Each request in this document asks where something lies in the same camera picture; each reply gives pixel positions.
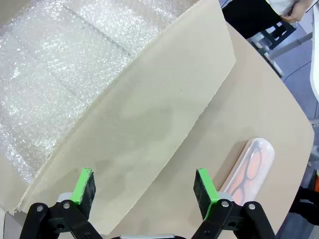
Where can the brown cardboard shipping box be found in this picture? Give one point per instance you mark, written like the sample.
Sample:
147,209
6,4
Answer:
154,112

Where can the person in white lab coat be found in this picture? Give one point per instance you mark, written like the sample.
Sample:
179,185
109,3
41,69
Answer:
249,17

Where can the person's left hand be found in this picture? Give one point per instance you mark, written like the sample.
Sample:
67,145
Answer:
295,13

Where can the black metal stand base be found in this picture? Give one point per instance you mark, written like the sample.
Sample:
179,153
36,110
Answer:
279,32

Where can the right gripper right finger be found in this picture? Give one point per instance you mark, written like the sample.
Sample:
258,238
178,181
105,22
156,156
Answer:
205,189

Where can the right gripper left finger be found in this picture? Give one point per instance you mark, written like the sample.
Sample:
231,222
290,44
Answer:
82,189

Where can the pink clear glasses case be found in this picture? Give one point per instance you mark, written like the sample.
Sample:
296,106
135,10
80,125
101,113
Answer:
265,154

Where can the black-framed glasses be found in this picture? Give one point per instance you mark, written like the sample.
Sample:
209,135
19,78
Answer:
246,171

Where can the clear bubble wrap sheet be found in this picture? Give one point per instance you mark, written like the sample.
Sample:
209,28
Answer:
49,74

